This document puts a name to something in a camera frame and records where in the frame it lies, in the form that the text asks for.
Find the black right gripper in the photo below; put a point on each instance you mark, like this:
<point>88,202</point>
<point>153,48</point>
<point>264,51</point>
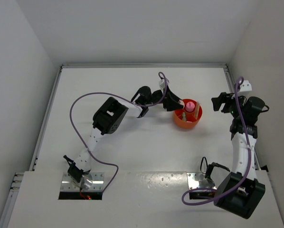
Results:
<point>223,98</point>

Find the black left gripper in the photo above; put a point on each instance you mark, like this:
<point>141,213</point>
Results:
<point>171,103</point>

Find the pink round eraser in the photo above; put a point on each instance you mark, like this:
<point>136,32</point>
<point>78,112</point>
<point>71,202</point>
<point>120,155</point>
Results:
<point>189,107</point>

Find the small tan eraser block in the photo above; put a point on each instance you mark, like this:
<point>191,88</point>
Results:
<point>184,117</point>

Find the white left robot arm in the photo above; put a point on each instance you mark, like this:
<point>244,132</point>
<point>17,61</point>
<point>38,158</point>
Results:
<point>108,118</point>

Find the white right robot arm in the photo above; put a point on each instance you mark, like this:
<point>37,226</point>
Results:
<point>240,192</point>

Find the orange round divided container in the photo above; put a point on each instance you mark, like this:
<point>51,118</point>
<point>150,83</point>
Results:
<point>191,121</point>

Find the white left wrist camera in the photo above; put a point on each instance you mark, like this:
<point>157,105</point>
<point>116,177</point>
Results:
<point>163,84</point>

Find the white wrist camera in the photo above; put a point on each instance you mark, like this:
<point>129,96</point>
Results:
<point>163,84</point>
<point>244,87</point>

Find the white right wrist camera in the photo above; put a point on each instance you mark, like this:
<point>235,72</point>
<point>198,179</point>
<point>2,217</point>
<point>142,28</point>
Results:
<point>244,87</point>

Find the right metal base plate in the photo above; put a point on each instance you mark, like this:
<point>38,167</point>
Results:
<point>197,180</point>

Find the metal base plate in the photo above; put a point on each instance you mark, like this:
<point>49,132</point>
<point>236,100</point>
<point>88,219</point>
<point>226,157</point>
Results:
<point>197,180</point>
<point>92,182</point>

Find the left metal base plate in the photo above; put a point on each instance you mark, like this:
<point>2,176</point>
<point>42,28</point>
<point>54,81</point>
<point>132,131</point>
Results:
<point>92,182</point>

